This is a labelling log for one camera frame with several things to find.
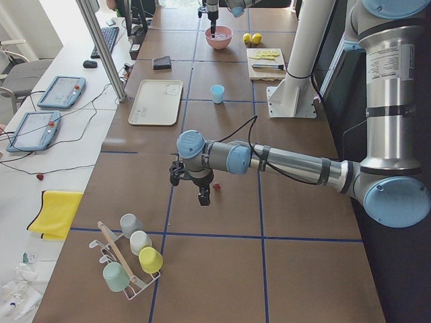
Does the yellow lemon far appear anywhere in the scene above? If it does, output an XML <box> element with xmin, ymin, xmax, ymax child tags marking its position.
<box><xmin>250</xmin><ymin>33</ymin><xmax>262</xmax><ymax>45</ymax></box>

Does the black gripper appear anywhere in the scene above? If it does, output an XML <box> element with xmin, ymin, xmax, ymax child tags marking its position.
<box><xmin>206</xmin><ymin>0</ymin><xmax>219</xmax><ymax>38</ymax></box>
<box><xmin>189</xmin><ymin>170</ymin><xmax>214</xmax><ymax>206</ymax></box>

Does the cream bear tray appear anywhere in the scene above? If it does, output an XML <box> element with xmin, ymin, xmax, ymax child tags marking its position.
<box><xmin>128</xmin><ymin>79</ymin><xmax>183</xmax><ymax>126</ymax></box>

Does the steel rod black tip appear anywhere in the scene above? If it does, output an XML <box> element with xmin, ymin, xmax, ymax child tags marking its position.
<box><xmin>251</xmin><ymin>63</ymin><xmax>284</xmax><ymax>71</ymax></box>

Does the teach pendant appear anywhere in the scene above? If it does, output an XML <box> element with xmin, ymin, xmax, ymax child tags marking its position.
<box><xmin>6</xmin><ymin>110</ymin><xmax>61</xmax><ymax>153</ymax></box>
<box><xmin>37</xmin><ymin>75</ymin><xmax>86</xmax><ymax>109</ymax></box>

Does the wooden cutting board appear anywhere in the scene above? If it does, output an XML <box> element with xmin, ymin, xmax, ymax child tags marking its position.
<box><xmin>246</xmin><ymin>48</ymin><xmax>286</xmax><ymax>81</ymax></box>

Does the black box with label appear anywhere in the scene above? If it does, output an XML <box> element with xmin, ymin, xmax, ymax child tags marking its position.
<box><xmin>129</xmin><ymin>31</ymin><xmax>146</xmax><ymax>61</ymax></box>

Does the lemon slice lower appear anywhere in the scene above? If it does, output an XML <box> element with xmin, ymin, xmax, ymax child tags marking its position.
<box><xmin>267</xmin><ymin>50</ymin><xmax>279</xmax><ymax>57</ymax></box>

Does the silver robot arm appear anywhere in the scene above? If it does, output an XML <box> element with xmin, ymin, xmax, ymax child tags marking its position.
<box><xmin>170</xmin><ymin>1</ymin><xmax>430</xmax><ymax>227</ymax></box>
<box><xmin>198</xmin><ymin>0</ymin><xmax>291</xmax><ymax>38</ymax></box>

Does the yellow plastic knife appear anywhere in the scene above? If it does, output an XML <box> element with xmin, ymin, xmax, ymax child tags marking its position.
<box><xmin>248</xmin><ymin>56</ymin><xmax>275</xmax><ymax>61</ymax></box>

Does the mint cup on rack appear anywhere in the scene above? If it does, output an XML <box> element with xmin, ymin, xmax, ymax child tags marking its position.
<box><xmin>102</xmin><ymin>262</ymin><xmax>130</xmax><ymax>292</ymax></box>

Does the yellow cup on rack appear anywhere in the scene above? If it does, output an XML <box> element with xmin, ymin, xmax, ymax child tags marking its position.
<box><xmin>139</xmin><ymin>246</ymin><xmax>163</xmax><ymax>274</ymax></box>

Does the pink bowl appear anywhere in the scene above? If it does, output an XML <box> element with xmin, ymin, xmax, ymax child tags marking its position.
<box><xmin>205</xmin><ymin>26</ymin><xmax>233</xmax><ymax>50</ymax></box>

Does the white cup on rack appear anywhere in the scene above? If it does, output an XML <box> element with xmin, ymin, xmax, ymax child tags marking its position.
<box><xmin>129</xmin><ymin>230</ymin><xmax>152</xmax><ymax>256</ymax></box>

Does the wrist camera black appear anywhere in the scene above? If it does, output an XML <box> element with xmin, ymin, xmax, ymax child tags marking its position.
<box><xmin>169</xmin><ymin>160</ymin><xmax>185</xmax><ymax>186</ymax></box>
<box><xmin>198</xmin><ymin>6</ymin><xmax>207</xmax><ymax>19</ymax></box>

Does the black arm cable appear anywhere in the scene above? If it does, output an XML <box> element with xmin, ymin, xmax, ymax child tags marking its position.
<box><xmin>215</xmin><ymin>114</ymin><xmax>321</xmax><ymax>185</ymax></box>

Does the black keyboard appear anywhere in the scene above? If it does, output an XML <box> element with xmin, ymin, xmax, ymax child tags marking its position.
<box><xmin>90</xmin><ymin>26</ymin><xmax>119</xmax><ymax>59</ymax></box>

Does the teach pendant far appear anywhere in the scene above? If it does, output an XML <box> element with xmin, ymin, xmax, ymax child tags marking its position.
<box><xmin>37</xmin><ymin>75</ymin><xmax>86</xmax><ymax>109</ymax></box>

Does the yellow lemon near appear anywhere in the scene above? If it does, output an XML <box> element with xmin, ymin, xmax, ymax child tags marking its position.
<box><xmin>242</xmin><ymin>33</ymin><xmax>252</xmax><ymax>44</ymax></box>

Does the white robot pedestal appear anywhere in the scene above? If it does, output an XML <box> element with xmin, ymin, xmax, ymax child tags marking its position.
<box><xmin>267</xmin><ymin>0</ymin><xmax>336</xmax><ymax>118</ymax></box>

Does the grey cup on rack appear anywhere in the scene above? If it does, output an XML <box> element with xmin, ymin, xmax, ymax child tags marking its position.
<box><xmin>120</xmin><ymin>213</ymin><xmax>143</xmax><ymax>239</ymax></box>

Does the black computer mouse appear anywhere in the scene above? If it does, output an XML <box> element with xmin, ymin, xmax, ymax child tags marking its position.
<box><xmin>83</xmin><ymin>60</ymin><xmax>98</xmax><ymax>69</ymax></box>

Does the yellow lemon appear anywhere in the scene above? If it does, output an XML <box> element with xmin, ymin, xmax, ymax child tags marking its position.
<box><xmin>242</xmin><ymin>33</ymin><xmax>252</xmax><ymax>44</ymax></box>
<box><xmin>250</xmin><ymin>33</ymin><xmax>262</xmax><ymax>45</ymax></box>

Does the clear ice cubes pile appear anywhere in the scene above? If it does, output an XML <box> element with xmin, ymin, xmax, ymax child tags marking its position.
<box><xmin>209</xmin><ymin>32</ymin><xmax>230</xmax><ymax>41</ymax></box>

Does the white cup rack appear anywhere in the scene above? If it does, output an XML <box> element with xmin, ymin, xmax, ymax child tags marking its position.
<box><xmin>88</xmin><ymin>221</ymin><xmax>161</xmax><ymax>301</ymax></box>

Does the teach pendant near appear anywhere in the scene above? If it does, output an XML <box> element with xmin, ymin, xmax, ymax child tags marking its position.
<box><xmin>6</xmin><ymin>110</ymin><xmax>61</xmax><ymax>153</ymax></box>

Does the yellow cloth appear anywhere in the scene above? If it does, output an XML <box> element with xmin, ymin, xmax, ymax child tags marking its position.
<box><xmin>27</xmin><ymin>190</ymin><xmax>83</xmax><ymax>240</ymax></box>

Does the aluminium frame post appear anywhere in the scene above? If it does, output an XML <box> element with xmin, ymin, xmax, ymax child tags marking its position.
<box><xmin>76</xmin><ymin>0</ymin><xmax>127</xmax><ymax>102</ymax></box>

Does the light blue cup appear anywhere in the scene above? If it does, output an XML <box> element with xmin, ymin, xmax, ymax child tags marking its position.
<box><xmin>210</xmin><ymin>84</ymin><xmax>225</xmax><ymax>104</ymax></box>

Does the grey folded cloth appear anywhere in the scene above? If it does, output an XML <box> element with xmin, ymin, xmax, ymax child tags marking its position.
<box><xmin>152</xmin><ymin>55</ymin><xmax>172</xmax><ymax>70</ymax></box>

